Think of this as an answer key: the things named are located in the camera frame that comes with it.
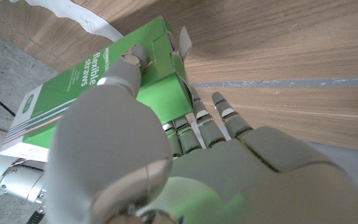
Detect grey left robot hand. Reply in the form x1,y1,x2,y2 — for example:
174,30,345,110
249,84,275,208
45,45,358,224

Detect green white straws box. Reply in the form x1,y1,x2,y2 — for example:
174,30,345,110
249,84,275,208
0,16,202,162

